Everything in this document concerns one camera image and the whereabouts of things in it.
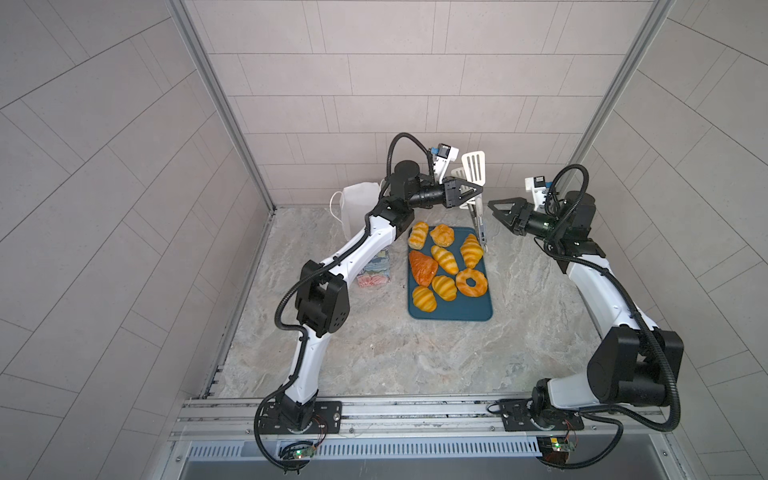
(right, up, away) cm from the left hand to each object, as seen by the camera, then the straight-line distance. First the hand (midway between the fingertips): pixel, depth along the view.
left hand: (485, 186), depth 69 cm
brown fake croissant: (-12, -22, +26) cm, 36 cm away
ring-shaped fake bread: (+2, -29, +23) cm, 37 cm away
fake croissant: (-13, -12, +36) cm, 40 cm away
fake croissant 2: (-5, -20, +29) cm, 35 cm away
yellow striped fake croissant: (+5, -17, +31) cm, 35 cm away
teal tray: (-4, -25, +27) cm, 37 cm away
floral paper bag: (-34, -3, +20) cm, 40 cm away
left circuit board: (-41, -59, -4) cm, 72 cm away
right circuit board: (+16, -61, -1) cm, 63 cm away
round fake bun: (-5, -12, +34) cm, 36 cm away
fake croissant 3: (-13, -31, +18) cm, 38 cm away
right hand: (+3, -6, +5) cm, 8 cm away
